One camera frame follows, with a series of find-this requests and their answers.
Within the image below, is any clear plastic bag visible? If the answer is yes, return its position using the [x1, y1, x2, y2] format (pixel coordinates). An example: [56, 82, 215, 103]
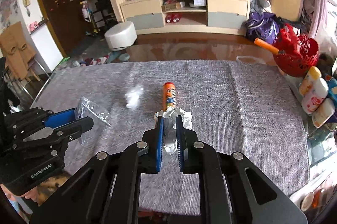
[75, 96, 112, 146]

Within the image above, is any silver foil wrapper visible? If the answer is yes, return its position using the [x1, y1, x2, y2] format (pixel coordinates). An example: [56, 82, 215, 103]
[154, 107, 192, 155]

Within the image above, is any orange candy tube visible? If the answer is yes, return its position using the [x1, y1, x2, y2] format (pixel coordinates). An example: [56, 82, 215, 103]
[163, 82, 177, 111]

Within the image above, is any white tissue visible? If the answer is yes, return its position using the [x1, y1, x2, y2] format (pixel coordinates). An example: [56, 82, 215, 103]
[124, 85, 144, 110]

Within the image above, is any person left hand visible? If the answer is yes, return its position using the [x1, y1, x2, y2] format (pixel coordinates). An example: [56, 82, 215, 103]
[1, 171, 70, 206]

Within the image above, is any grey woven table cloth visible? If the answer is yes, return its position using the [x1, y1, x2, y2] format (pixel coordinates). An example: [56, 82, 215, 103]
[30, 59, 311, 217]

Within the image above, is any brown hanging coat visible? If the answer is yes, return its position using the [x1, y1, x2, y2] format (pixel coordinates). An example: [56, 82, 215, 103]
[1, 22, 37, 80]

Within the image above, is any white bottle cream label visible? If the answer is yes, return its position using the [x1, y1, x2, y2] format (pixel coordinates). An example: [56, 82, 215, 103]
[311, 98, 335, 129]

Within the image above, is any white bottle yellow cap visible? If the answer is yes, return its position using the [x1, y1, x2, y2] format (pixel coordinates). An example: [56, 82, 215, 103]
[299, 66, 322, 97]

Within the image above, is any white round stool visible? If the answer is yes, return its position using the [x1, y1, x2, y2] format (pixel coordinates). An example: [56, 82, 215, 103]
[104, 21, 137, 51]

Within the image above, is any red plastic basket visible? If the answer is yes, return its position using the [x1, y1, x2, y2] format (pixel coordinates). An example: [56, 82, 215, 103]
[273, 23, 319, 77]

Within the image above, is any purple fabric bag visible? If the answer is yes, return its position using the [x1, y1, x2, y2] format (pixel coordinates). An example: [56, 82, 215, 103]
[245, 12, 279, 45]

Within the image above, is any beige tv cabinet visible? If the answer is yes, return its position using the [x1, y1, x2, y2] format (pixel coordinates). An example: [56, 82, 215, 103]
[120, 0, 251, 35]

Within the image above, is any orange handle stick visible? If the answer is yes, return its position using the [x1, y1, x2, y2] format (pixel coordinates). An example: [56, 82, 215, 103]
[254, 38, 279, 54]

